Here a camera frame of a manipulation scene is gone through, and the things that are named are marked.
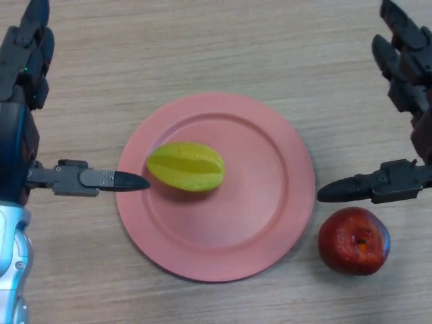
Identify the red apple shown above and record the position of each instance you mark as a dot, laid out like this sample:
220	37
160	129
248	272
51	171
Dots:
352	243

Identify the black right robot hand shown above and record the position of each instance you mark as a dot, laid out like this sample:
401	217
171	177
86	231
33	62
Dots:
398	182

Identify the pink round plate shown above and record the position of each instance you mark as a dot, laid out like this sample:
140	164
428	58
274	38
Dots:
236	222

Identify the yellow starfruit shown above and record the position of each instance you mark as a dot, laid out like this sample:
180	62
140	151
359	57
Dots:
189	167

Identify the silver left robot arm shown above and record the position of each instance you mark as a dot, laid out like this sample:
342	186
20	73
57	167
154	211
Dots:
13	243

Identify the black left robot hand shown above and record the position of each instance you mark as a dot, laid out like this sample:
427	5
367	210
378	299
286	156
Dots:
13	145

